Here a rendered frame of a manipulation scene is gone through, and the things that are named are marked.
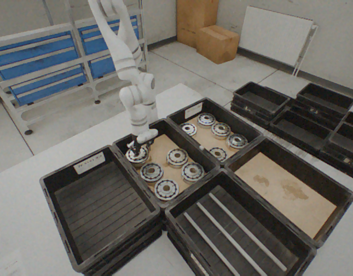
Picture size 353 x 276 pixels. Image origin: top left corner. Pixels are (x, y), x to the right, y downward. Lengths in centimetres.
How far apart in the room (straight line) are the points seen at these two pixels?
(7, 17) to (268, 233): 320
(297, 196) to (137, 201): 67
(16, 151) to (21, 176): 132
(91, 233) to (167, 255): 30
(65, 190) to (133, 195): 29
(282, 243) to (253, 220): 12
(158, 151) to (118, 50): 51
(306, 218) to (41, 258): 104
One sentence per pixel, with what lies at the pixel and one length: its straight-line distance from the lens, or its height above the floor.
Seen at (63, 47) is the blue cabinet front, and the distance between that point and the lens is 255.
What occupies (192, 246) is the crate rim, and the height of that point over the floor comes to 93.
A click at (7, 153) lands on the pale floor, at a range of 270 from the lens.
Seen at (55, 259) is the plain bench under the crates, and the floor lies 70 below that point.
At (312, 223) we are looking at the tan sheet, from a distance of 99.
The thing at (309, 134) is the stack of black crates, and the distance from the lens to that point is 211.
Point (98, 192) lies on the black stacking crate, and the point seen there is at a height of 83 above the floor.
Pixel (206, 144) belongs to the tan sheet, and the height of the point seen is 83.
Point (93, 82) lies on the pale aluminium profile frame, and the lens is 277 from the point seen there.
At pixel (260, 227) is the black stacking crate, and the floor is 83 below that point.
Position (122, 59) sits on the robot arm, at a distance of 76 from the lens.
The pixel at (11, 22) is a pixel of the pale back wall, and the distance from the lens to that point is 329.
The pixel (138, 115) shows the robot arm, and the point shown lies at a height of 112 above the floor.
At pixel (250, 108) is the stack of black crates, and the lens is 190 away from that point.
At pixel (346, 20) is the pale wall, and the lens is 358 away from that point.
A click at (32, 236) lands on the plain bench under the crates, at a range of 113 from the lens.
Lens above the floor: 161
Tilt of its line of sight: 45 degrees down
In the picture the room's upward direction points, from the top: 1 degrees clockwise
